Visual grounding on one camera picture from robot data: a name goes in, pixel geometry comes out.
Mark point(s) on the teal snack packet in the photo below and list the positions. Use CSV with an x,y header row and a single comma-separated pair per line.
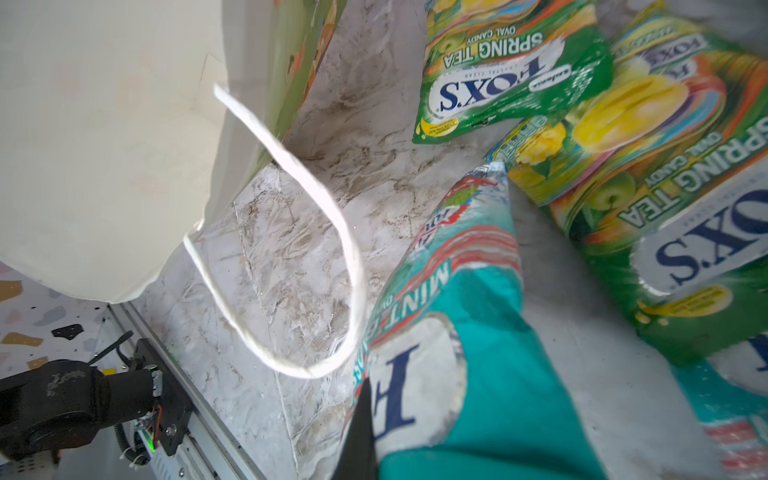
x,y
461,385

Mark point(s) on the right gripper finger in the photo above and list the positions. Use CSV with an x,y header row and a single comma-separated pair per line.
x,y
357,459

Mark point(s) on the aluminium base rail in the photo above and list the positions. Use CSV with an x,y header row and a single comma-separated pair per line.
x,y
195,444

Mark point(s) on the green circuit board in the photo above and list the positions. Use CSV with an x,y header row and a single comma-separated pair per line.
x,y
146,439

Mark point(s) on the green snack packet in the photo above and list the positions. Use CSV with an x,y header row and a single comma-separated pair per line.
x,y
660,182

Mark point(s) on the white paper bag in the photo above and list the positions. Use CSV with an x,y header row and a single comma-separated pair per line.
x,y
128,126

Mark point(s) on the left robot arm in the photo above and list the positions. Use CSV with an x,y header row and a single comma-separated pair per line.
x,y
64,404

